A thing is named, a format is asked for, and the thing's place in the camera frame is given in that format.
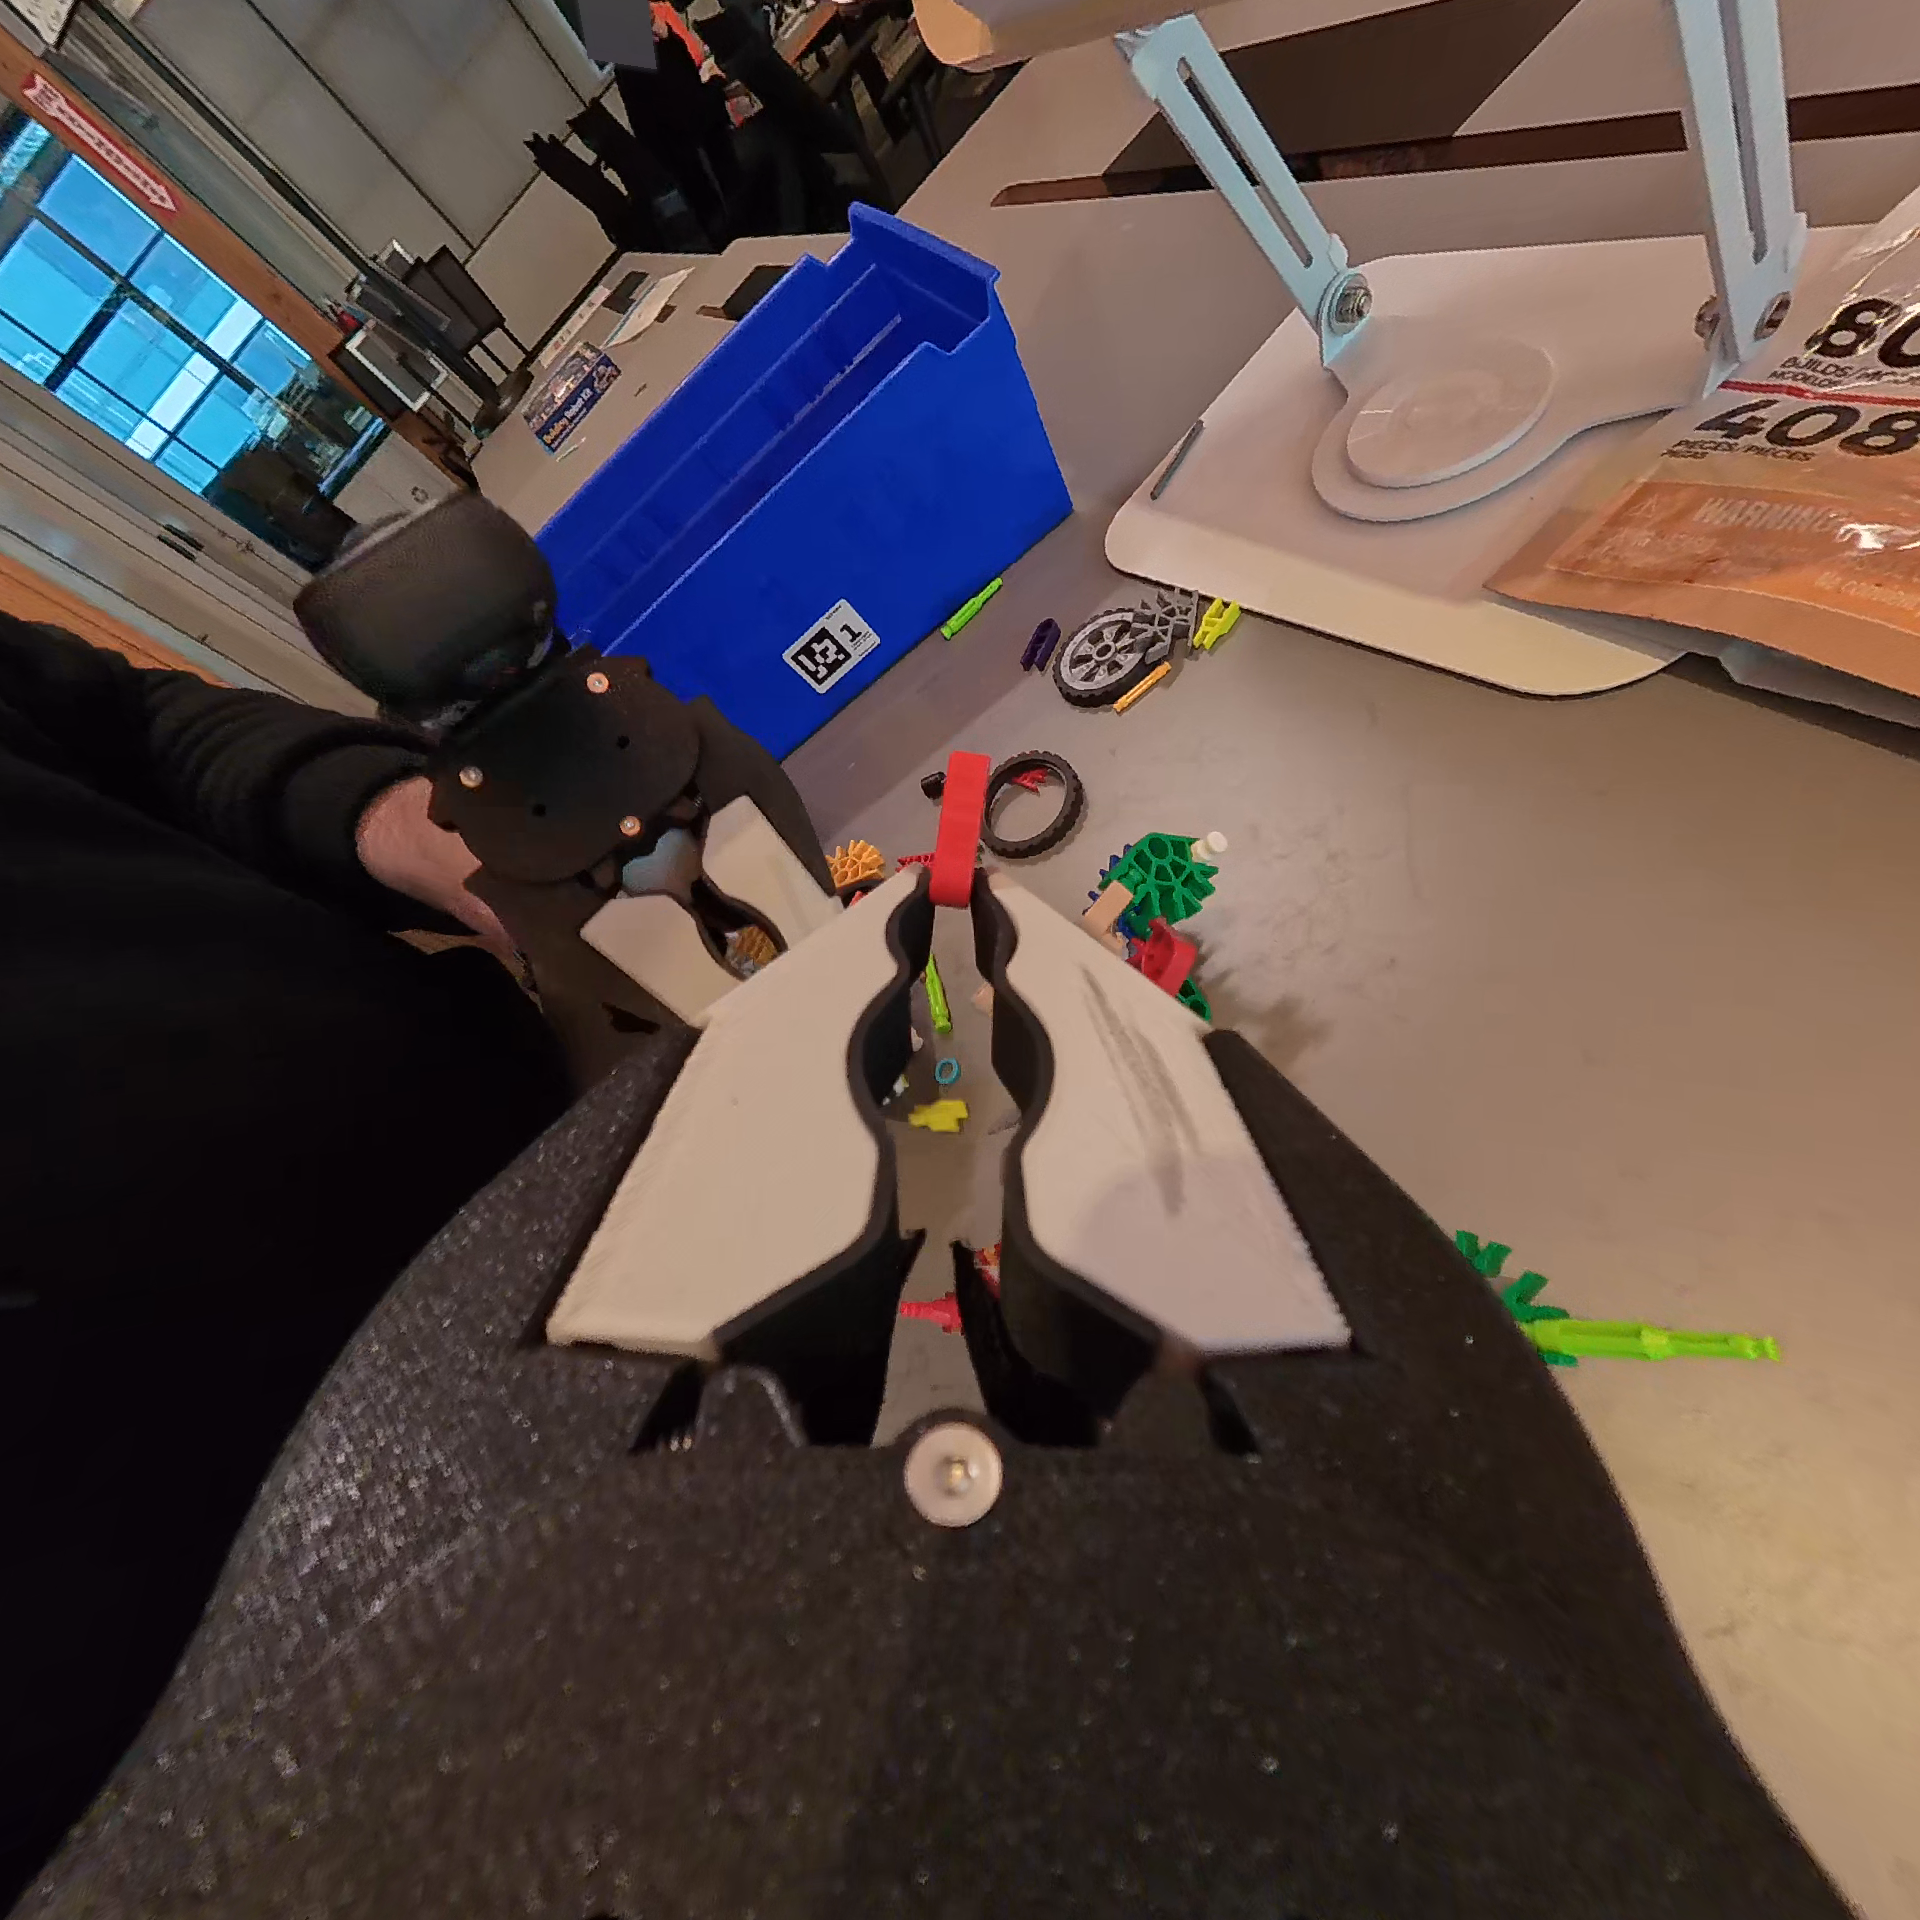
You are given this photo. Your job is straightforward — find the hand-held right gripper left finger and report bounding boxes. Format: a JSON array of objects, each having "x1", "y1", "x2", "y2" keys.
[{"x1": 546, "y1": 869, "x2": 932, "y2": 1443}]

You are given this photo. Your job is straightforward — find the green connector chain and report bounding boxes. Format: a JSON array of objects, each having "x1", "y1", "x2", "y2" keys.
[{"x1": 1450, "y1": 1227, "x2": 1785, "y2": 1369}]

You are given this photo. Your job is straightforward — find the blue bin with square tag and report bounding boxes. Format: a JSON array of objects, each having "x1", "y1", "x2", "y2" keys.
[{"x1": 531, "y1": 201, "x2": 1075, "y2": 764}]

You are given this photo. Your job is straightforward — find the multicolour construction toy model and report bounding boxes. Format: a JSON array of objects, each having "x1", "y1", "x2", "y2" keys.
[{"x1": 1075, "y1": 832, "x2": 1229, "y2": 1033}]

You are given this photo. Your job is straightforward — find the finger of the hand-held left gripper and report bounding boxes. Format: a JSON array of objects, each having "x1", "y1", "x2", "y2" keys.
[
  {"x1": 579, "y1": 893, "x2": 759, "y2": 1040},
  {"x1": 699, "y1": 793, "x2": 843, "y2": 939}
]

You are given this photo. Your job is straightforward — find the large window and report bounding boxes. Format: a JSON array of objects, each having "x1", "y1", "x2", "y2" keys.
[{"x1": 0, "y1": 88, "x2": 372, "y2": 520}]

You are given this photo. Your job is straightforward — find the red wall sign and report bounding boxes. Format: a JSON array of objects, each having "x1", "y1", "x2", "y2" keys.
[{"x1": 19, "y1": 67, "x2": 184, "y2": 212}]

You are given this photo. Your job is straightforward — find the person's left forearm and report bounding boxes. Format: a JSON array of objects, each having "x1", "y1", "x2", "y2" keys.
[{"x1": 0, "y1": 612, "x2": 439, "y2": 939}]

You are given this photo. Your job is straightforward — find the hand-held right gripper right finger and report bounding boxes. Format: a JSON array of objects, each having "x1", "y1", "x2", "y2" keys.
[{"x1": 973, "y1": 874, "x2": 1355, "y2": 1443}]

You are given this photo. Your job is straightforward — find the person's left hand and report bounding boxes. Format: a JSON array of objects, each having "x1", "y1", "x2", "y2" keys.
[{"x1": 358, "y1": 778, "x2": 511, "y2": 945}]

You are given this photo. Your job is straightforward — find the blue leaflet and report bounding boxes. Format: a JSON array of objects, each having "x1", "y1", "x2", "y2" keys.
[{"x1": 522, "y1": 339, "x2": 620, "y2": 455}]

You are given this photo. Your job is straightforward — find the orange toy set package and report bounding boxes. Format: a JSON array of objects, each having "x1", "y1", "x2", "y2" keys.
[{"x1": 1484, "y1": 187, "x2": 1920, "y2": 741}]

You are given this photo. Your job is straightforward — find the white background table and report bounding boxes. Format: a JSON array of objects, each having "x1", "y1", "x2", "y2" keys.
[{"x1": 472, "y1": 227, "x2": 854, "y2": 497}]

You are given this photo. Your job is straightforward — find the grey spoked wheel with tyre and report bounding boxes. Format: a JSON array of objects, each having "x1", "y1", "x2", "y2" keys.
[{"x1": 1052, "y1": 608, "x2": 1180, "y2": 712}]

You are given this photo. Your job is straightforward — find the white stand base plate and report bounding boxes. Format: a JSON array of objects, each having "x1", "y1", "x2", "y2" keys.
[{"x1": 909, "y1": 0, "x2": 1920, "y2": 704}]

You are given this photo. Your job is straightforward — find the black tyre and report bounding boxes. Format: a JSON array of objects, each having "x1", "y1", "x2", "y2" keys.
[{"x1": 982, "y1": 755, "x2": 1086, "y2": 858}]

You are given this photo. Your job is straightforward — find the black background chairs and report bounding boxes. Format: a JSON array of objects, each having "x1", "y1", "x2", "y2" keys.
[{"x1": 338, "y1": 240, "x2": 531, "y2": 439}]

